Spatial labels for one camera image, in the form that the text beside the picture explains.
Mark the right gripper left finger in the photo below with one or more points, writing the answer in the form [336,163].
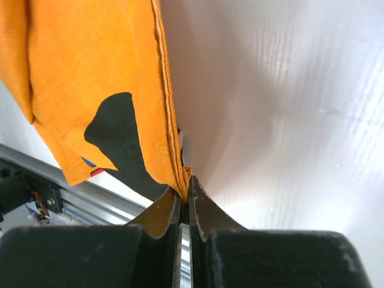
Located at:
[158,256]

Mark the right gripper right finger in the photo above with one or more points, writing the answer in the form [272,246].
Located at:
[204,216]

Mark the orange cartoon mouse towel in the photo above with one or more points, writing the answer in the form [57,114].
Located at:
[93,78]

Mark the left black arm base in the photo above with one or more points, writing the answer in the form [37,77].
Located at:
[20,186]

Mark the aluminium mounting rail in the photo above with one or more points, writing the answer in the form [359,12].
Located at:
[85,203]

